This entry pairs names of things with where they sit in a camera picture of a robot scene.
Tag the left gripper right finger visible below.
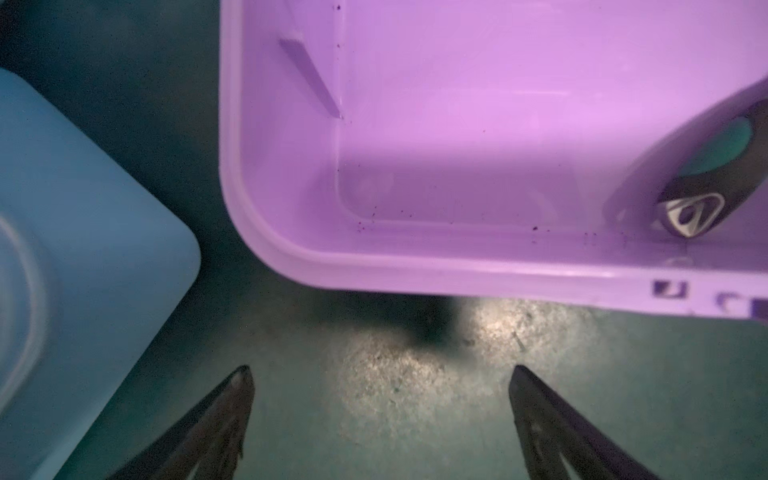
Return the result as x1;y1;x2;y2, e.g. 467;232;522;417
508;365;657;479

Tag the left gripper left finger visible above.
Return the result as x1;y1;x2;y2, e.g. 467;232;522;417
110;365;255;479

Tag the blue clear toolbox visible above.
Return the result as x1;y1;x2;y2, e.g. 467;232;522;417
1;71;201;479

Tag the purple clear toolbox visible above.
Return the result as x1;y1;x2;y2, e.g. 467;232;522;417
219;1;767;320

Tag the green black handled tool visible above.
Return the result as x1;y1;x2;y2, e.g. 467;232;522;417
657;98;767;239

